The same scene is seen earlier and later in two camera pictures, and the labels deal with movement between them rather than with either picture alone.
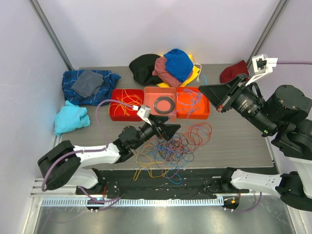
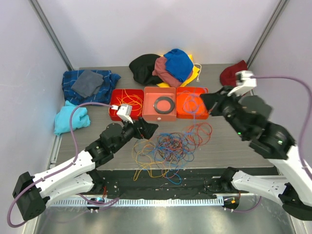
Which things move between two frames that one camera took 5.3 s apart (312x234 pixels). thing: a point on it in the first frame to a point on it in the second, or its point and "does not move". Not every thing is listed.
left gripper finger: [168, 130] to [146, 129]
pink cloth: [165, 75] does not move
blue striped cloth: [100, 96] does not move
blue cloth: [179, 64] does not move
